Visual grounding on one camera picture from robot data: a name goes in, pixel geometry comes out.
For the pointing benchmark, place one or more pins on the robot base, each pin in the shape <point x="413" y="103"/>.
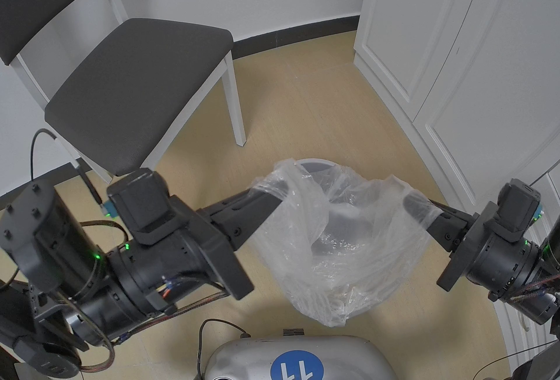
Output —
<point x="297" y="356"/>

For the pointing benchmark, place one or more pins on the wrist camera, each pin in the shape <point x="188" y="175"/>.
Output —
<point x="518" y="205"/>
<point x="140" y="203"/>

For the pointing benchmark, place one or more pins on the clear plastic bag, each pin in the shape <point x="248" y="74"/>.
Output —
<point x="306" y="247"/>

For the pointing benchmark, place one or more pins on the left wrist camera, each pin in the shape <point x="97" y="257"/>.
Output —
<point x="140" y="203"/>

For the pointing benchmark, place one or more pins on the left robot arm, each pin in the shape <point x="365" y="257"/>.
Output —
<point x="39" y="229"/>

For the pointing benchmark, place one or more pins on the white chair grey cushions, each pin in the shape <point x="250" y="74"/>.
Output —
<point x="131" y="85"/>

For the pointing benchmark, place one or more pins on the white wardrobe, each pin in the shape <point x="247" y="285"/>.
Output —
<point x="459" y="41"/>

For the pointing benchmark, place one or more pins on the white trash bin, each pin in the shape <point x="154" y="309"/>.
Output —
<point x="319" y="166"/>

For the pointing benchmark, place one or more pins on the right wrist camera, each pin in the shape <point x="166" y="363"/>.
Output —
<point x="518" y="205"/>

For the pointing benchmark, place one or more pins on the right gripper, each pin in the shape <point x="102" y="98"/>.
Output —
<point x="485" y="255"/>

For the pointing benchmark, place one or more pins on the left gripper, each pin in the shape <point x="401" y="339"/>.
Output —
<point x="197" y="255"/>

